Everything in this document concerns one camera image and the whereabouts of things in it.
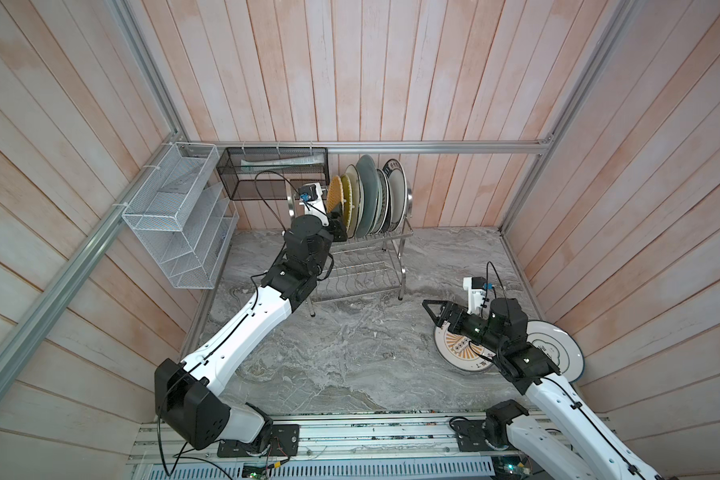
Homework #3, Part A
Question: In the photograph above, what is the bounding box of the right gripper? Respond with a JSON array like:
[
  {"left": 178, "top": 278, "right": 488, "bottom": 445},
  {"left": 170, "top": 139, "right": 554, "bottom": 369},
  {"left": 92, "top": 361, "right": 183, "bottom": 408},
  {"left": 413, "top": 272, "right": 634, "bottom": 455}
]
[{"left": 423, "top": 298, "right": 503, "bottom": 355}]

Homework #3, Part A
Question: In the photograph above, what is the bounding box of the orange woven pattern plate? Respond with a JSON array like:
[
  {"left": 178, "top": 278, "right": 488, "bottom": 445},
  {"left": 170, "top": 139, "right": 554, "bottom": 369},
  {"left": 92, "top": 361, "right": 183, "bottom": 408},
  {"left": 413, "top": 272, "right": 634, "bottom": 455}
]
[{"left": 325, "top": 176, "right": 344, "bottom": 213}]

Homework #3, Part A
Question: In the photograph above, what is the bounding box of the large orange sunburst plate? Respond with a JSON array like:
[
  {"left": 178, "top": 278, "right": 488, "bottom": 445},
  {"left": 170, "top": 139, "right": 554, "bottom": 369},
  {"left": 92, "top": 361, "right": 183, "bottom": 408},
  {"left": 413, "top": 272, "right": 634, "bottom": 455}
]
[{"left": 434, "top": 326, "right": 494, "bottom": 372}]

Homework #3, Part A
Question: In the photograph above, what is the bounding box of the cream floral plate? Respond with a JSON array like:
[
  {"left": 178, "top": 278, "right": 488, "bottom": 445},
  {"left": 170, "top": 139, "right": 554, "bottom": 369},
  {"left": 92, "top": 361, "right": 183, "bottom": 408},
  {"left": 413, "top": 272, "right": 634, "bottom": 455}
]
[{"left": 345, "top": 164, "right": 364, "bottom": 238}]

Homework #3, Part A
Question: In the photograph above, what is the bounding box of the large teal plate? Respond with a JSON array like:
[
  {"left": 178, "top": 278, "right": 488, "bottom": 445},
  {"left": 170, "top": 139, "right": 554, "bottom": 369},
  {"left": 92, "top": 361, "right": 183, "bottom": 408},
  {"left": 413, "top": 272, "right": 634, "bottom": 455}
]
[{"left": 355, "top": 155, "right": 379, "bottom": 238}]

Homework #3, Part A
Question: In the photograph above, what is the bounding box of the stainless steel dish rack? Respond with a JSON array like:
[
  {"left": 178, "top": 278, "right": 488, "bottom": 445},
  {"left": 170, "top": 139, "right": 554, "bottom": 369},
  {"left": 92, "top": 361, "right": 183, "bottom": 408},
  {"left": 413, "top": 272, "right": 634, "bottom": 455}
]
[{"left": 287, "top": 190, "right": 413, "bottom": 317}]

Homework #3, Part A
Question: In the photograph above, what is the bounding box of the light green flower plate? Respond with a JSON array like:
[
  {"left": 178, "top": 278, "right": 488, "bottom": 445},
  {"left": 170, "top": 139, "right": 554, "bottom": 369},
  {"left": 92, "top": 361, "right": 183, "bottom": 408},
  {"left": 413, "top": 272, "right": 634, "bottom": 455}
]
[{"left": 370, "top": 169, "right": 385, "bottom": 234}]

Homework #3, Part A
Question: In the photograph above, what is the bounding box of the white plate green lettered rim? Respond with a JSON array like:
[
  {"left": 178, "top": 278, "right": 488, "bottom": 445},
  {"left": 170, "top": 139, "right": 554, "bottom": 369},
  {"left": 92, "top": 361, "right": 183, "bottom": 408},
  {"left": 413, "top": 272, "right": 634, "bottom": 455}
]
[{"left": 383, "top": 159, "right": 409, "bottom": 232}]

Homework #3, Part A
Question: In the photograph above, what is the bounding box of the white plate black cloud motif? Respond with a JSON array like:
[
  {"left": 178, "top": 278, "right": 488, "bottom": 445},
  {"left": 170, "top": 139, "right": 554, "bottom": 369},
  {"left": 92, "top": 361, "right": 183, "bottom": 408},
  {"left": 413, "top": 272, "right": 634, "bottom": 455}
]
[{"left": 527, "top": 320, "right": 585, "bottom": 383}]

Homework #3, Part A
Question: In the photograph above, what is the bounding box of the yellow woven pattern plate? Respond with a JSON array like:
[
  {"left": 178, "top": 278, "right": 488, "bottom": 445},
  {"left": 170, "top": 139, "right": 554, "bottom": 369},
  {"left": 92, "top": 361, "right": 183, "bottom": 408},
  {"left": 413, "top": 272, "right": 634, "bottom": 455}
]
[{"left": 340, "top": 175, "right": 354, "bottom": 238}]

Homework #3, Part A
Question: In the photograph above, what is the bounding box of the small orange sunburst plate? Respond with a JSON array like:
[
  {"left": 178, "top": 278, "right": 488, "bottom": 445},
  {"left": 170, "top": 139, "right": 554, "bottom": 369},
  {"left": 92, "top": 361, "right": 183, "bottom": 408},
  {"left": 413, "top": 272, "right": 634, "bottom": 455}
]
[{"left": 380, "top": 170, "right": 392, "bottom": 234}]

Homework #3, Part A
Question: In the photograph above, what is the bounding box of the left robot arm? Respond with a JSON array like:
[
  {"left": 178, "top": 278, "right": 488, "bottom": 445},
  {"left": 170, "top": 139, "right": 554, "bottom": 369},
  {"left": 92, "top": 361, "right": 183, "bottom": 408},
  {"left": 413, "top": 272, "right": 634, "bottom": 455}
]
[{"left": 154, "top": 212, "right": 347, "bottom": 451}]

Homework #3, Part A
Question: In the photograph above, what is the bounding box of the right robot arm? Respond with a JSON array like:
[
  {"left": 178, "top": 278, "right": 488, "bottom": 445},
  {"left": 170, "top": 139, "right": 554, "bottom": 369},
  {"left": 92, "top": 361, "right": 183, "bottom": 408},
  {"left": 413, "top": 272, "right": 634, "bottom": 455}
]
[{"left": 422, "top": 298, "right": 662, "bottom": 479}]

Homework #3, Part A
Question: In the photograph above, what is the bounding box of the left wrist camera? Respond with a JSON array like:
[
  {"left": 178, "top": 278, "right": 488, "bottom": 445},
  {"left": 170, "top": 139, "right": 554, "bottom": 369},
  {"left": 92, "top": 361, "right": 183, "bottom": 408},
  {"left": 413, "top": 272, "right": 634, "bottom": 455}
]
[{"left": 298, "top": 183, "right": 329, "bottom": 227}]

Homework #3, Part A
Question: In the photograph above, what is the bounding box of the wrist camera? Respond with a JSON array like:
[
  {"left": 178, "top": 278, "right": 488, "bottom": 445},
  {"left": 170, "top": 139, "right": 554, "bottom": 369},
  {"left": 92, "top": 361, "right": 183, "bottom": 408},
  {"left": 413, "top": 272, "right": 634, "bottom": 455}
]
[
  {"left": 298, "top": 183, "right": 329, "bottom": 227},
  {"left": 463, "top": 277, "right": 494, "bottom": 315}
]

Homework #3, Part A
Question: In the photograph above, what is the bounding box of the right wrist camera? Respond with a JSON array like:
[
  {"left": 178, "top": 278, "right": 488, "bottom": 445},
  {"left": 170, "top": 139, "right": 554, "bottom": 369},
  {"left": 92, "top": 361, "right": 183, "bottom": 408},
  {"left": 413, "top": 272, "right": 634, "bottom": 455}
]
[{"left": 463, "top": 277, "right": 494, "bottom": 315}]

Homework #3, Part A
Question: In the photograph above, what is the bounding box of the black wire mesh basket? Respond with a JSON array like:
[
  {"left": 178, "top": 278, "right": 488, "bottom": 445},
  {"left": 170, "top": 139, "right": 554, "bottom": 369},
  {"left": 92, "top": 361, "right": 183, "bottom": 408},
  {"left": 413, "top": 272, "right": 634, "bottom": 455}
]
[{"left": 216, "top": 146, "right": 330, "bottom": 201}]

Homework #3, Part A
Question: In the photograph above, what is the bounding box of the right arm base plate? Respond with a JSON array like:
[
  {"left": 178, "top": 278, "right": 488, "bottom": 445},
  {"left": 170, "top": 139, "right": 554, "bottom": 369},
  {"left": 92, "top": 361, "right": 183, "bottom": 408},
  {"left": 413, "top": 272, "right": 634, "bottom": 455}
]
[{"left": 448, "top": 416, "right": 511, "bottom": 452}]

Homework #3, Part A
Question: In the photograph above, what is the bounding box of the aluminium frame rail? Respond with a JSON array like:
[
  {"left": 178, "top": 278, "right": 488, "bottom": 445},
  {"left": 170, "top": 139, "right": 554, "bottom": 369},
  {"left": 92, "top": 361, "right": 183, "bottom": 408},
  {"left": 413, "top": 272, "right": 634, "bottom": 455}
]
[{"left": 176, "top": 139, "right": 550, "bottom": 156}]

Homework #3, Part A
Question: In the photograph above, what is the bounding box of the white wire mesh shelf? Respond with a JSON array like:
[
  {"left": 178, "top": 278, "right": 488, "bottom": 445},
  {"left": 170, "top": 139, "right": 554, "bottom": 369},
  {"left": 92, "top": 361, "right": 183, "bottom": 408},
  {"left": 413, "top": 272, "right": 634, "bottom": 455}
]
[{"left": 123, "top": 142, "right": 239, "bottom": 290}]

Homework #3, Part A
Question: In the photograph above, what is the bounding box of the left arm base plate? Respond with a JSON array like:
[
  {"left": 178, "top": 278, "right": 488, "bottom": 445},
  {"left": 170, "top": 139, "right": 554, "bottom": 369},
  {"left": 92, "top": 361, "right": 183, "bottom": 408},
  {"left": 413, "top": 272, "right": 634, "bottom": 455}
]
[{"left": 217, "top": 423, "right": 300, "bottom": 459}]

